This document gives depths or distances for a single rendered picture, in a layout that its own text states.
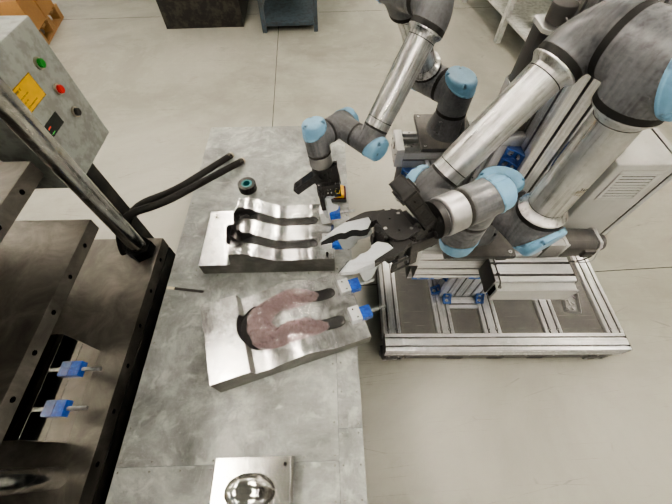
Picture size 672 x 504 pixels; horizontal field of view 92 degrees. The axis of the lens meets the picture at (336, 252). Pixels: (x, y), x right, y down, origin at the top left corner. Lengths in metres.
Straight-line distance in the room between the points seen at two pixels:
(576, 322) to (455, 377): 0.71
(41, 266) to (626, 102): 1.46
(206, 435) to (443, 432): 1.23
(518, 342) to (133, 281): 1.81
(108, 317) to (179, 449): 0.55
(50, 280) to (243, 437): 0.73
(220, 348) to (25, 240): 0.72
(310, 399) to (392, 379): 0.92
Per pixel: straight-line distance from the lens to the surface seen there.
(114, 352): 1.37
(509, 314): 2.04
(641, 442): 2.44
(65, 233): 1.37
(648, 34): 0.73
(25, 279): 1.33
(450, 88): 1.34
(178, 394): 1.21
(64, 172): 1.21
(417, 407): 1.95
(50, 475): 1.28
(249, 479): 1.07
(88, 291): 1.54
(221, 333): 1.09
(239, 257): 1.20
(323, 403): 1.10
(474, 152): 0.74
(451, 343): 1.84
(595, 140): 0.79
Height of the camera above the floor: 1.89
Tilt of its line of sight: 57 degrees down
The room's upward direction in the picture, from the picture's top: straight up
